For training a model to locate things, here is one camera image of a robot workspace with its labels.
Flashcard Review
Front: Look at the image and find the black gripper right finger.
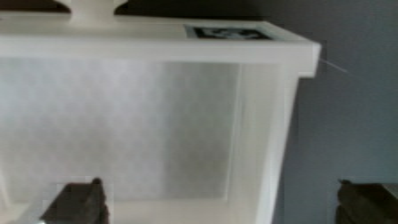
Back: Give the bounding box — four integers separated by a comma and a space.
333, 180, 398, 224

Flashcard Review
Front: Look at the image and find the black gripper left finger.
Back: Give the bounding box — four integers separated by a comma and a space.
38, 178, 110, 224

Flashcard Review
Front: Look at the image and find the white front drawer box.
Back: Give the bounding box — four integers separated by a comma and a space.
0, 0, 319, 224

